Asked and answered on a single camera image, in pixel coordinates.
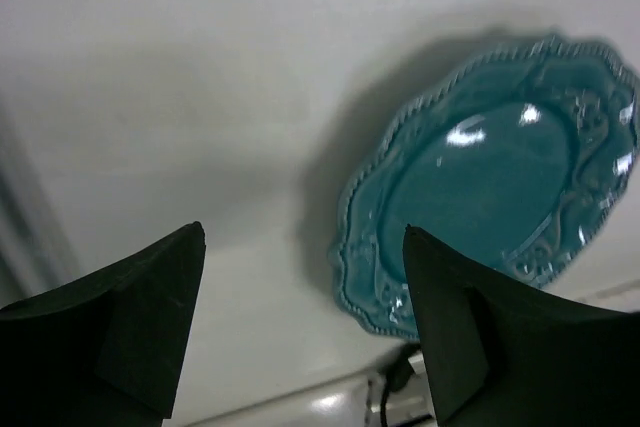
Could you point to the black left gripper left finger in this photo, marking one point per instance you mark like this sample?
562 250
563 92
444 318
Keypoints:
108 348

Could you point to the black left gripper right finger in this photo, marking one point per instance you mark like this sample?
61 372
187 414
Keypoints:
498 352

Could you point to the teal ornate plate front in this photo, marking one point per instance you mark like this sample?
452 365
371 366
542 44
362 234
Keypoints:
515 159

